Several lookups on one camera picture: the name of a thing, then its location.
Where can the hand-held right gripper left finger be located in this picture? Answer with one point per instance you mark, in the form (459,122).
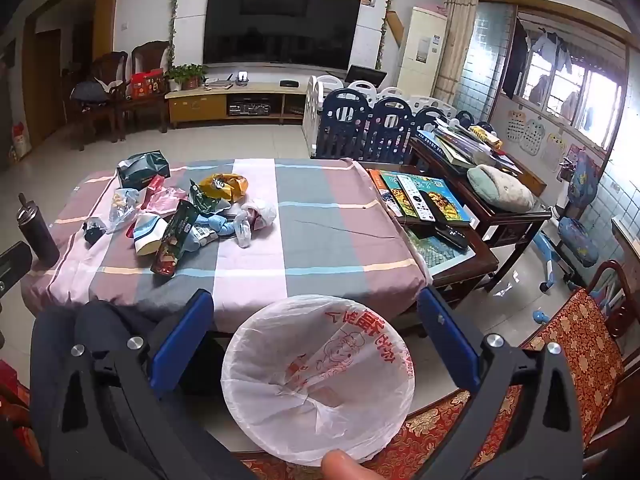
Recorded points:
(182,335)

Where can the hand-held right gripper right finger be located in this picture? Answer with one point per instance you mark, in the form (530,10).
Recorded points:
(447,340)

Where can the white toothpaste box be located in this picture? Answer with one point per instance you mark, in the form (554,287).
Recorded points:
(205,235)

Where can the bin with white plastic liner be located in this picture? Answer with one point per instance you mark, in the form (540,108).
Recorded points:
(320,385)

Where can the red cigarette box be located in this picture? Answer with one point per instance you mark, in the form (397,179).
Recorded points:
(156,184)

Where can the yellow snack bag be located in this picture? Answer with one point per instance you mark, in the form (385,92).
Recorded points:
(225,186)

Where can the person's right hand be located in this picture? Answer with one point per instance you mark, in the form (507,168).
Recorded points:
(347,466)

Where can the black tumbler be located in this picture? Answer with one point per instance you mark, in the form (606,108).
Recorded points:
(37,232)

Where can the dark wooden side table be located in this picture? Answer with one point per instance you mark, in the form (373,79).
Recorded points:
(470,265)

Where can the small black object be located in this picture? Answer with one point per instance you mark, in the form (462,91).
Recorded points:
(93,232)

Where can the dark green red snack packet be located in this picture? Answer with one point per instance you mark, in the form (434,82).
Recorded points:
(172,242)

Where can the black remote control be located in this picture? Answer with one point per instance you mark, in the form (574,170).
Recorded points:
(430,205)
(451,237)

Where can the white blue pouch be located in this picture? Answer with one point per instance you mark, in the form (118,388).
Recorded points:
(149,232)

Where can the blue knitted cloth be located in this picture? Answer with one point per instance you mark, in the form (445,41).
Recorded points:
(215,225)

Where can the wooden chair red brocade cushion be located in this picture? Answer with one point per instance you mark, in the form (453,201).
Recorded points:
(565,340)

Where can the clear plastic bag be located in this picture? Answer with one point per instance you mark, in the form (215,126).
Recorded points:
(122,210)

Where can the row of books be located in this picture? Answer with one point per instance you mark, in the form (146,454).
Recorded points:
(445,205)

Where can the pink packet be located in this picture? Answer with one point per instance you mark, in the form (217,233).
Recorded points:
(167,200)

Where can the dark wooden desk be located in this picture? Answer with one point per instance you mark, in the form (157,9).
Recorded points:
(515,220)

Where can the green snack bag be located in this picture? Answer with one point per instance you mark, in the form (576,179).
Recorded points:
(202,197)

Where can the white plastic bag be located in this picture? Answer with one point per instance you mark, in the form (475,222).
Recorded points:
(255,215)

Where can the white remote control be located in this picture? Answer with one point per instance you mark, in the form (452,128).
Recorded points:
(409,192)

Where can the orange book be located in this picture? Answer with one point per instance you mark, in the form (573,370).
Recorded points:
(385,192)

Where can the grey green cushion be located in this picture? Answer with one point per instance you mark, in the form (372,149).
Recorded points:
(500,187)

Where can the plaid tablecloth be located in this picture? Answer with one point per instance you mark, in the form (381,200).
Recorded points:
(310,230)

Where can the blue child chair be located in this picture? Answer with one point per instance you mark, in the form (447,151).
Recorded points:
(577,230)

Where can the dark wooden armchair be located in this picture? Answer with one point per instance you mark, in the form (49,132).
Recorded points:
(97,110)
(147,60)

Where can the dark bag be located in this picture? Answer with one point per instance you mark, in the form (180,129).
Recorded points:
(90,92)

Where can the stack of books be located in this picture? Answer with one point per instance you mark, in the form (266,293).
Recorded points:
(462,142)

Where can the navy play fence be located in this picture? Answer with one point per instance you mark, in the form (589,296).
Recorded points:
(370,130)

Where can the red gift box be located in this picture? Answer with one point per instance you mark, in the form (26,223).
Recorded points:
(147,85)

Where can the wooden tv cabinet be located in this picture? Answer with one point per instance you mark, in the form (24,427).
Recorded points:
(200,105)

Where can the black audio receiver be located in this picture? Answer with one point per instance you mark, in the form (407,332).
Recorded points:
(250,108)

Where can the potted green plant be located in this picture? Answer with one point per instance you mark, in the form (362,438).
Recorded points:
(187,76)

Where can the small desk clock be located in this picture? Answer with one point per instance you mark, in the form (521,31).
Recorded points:
(242,78)

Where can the black monitor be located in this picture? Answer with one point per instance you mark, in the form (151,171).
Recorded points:
(366,77)

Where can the hanging dark clothes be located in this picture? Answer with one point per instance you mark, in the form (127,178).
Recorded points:
(515,60)

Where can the standing air conditioner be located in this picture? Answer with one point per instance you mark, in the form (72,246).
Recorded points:
(420,50)

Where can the beige curtain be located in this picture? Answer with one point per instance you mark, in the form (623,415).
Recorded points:
(460,40)

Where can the ivy garland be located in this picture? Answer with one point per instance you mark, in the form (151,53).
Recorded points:
(174,15)
(387,15)

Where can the black television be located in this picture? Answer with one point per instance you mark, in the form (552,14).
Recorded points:
(280,25)

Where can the wall calendar sheet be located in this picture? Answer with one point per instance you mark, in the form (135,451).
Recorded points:
(554,152)
(532,136)
(515,126)

